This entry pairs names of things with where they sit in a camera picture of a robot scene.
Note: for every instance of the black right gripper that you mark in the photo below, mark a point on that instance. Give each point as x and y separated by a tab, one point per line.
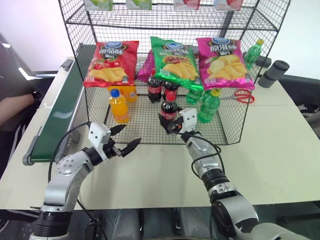
176	126

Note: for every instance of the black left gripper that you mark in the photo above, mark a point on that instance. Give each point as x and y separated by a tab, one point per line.
110	150

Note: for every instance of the cola bottle red cap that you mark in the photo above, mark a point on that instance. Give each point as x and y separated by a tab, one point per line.
168	111
170	93
153	90

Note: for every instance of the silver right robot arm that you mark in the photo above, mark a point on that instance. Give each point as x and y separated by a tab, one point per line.
232	207

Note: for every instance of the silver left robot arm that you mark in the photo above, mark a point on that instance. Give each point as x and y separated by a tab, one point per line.
65	172

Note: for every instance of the person's bare forearm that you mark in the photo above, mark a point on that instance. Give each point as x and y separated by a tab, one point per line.
13	106

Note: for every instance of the green conveyor belt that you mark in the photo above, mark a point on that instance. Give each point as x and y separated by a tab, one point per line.
60	110

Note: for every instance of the black item with white print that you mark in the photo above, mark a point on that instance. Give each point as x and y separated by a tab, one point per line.
308	110

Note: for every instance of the orange soda bottle blue cap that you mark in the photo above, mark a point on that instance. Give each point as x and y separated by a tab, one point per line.
130	95
119	110

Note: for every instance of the green soda bottle yellow cap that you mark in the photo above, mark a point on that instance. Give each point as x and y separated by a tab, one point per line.
193	98
252	55
208	107

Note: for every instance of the green potato chips bag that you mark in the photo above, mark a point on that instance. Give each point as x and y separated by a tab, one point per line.
177	65

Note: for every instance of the magenta snack bag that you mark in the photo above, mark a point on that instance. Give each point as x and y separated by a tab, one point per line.
146	68

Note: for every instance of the pink potato chips bag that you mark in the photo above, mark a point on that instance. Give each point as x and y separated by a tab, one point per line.
225	65

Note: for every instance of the red potato chips bag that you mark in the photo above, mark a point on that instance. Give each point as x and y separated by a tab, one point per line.
110	62

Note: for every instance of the grey rounded shape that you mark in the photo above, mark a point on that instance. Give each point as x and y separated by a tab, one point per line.
123	225
193	225

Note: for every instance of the black wristwatch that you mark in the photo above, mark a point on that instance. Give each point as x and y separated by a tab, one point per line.
36	96

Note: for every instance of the grey cylinder roller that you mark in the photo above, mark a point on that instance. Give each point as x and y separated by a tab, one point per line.
272	73

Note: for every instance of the red white drink carton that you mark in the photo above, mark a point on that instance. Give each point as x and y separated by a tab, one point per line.
186	3
227	3

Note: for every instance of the green white drink carton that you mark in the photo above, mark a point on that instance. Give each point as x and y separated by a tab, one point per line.
98	3
138	3

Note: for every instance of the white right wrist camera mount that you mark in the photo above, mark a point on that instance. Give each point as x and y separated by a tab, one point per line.
189	118

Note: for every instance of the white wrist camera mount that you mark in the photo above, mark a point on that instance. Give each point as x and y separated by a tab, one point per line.
189	118
98	135

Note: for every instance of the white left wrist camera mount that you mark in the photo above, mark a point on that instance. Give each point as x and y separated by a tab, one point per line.
98	135

